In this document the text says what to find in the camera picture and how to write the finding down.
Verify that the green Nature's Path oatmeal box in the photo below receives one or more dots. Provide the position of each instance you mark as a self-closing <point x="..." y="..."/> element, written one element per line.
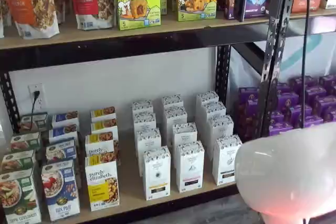
<point x="17" y="161"/>
<point x="25" y="142"/>
<point x="32" y="123"/>
<point x="18" y="197"/>

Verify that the blue Nature's Path oatmeal box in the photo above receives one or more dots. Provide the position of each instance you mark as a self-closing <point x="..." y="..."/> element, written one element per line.
<point x="60" y="192"/>
<point x="65" y="118"/>
<point x="60" y="151"/>
<point x="63" y="132"/>

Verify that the black metal shelf frame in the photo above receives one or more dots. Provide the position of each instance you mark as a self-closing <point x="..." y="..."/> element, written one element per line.
<point x="131" y="47"/>

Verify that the white box yellow strip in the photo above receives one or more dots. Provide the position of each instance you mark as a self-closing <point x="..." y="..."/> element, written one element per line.
<point x="156" y="174"/>

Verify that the white box green strip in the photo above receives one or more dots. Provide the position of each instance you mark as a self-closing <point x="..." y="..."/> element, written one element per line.
<point x="225" y="161"/>

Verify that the yellow purely elizabeth box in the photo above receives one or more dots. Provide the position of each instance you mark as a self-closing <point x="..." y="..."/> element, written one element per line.
<point x="103" y="113"/>
<point x="99" y="145"/>
<point x="104" y="125"/>
<point x="102" y="184"/>

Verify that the red purely elizabeth granola bag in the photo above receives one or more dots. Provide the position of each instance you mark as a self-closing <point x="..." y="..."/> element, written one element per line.
<point x="89" y="1"/>

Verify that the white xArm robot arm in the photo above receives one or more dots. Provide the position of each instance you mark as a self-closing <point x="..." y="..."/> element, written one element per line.
<point x="283" y="171"/>

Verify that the green Bobo's apple pie box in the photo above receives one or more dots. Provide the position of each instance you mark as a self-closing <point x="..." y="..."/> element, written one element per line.
<point x="137" y="1"/>

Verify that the perforated black shelf post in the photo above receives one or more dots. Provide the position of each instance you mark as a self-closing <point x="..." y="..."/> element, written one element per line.
<point x="275" y="37"/>

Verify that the white floral organic pantry box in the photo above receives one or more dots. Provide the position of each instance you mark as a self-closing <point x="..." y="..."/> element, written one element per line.
<point x="184" y="133"/>
<point x="148" y="140"/>
<point x="175" y="116"/>
<point x="172" y="101"/>
<point x="220" y="127"/>
<point x="207" y="96"/>
<point x="142" y="106"/>
<point x="214" y="110"/>
<point x="144" y="120"/>

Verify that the white wall outlet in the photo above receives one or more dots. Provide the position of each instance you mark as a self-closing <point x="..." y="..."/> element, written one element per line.
<point x="40" y="90"/>

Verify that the orange purely elizabeth granola bag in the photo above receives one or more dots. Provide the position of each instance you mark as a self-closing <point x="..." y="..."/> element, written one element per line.
<point x="29" y="3"/>

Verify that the white box pink strip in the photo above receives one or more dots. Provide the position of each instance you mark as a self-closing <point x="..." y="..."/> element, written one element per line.
<point x="190" y="167"/>

